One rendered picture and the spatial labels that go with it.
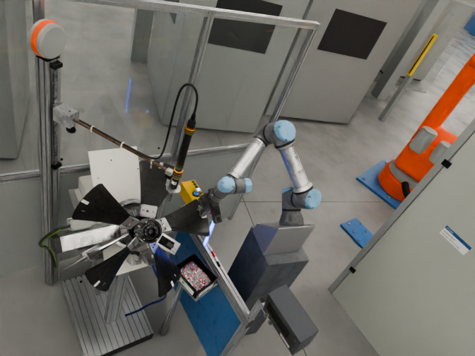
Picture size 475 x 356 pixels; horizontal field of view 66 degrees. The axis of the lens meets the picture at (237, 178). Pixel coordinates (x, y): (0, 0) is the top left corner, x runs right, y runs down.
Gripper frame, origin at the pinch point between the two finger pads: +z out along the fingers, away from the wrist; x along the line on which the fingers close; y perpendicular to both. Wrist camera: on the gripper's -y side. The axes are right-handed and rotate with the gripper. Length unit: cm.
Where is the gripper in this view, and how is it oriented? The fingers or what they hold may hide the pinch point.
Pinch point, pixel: (202, 215)
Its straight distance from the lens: 204.5
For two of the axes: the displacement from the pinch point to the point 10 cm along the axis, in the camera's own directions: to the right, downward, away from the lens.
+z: -4.5, 4.9, 7.5
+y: -4.0, -8.6, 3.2
